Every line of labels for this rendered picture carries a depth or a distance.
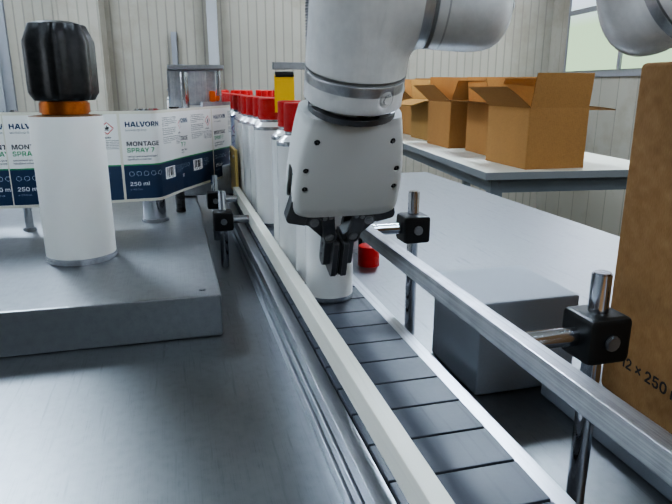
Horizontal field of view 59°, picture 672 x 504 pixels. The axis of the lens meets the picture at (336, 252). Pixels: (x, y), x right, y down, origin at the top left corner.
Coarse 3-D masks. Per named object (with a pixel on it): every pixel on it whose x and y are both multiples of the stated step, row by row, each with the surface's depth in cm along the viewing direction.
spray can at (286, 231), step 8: (288, 104) 69; (296, 104) 68; (288, 112) 69; (288, 120) 69; (288, 128) 70; (288, 136) 69; (280, 144) 70; (288, 144) 69; (280, 152) 70; (288, 152) 69; (280, 160) 70; (280, 168) 70; (280, 176) 71; (280, 184) 71; (280, 192) 71; (280, 200) 72; (280, 208) 72; (280, 216) 72; (280, 224) 73; (288, 224) 72; (280, 232) 73; (288, 232) 72; (280, 240) 73; (288, 240) 72; (288, 248) 72; (288, 256) 73
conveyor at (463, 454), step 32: (352, 288) 69; (352, 320) 59; (384, 320) 59; (320, 352) 52; (352, 352) 52; (384, 352) 52; (384, 384) 46; (416, 384) 46; (352, 416) 42; (416, 416) 42; (448, 416) 42; (448, 448) 38; (480, 448) 38; (384, 480) 38; (448, 480) 35; (480, 480) 35; (512, 480) 35
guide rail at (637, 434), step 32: (384, 256) 56; (448, 288) 43; (480, 320) 39; (512, 352) 35; (544, 352) 33; (544, 384) 32; (576, 384) 29; (608, 416) 27; (640, 416) 27; (640, 448) 25
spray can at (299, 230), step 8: (296, 232) 68; (304, 232) 67; (296, 240) 69; (304, 240) 67; (296, 248) 69; (304, 248) 68; (296, 256) 69; (304, 256) 68; (296, 264) 70; (304, 264) 68; (304, 272) 68; (304, 280) 69
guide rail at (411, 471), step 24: (240, 192) 110; (264, 240) 78; (288, 264) 66; (288, 288) 62; (312, 312) 52; (336, 336) 47; (336, 360) 44; (360, 384) 39; (360, 408) 39; (384, 408) 36; (384, 432) 34; (384, 456) 34; (408, 456) 32; (408, 480) 31; (432, 480) 30
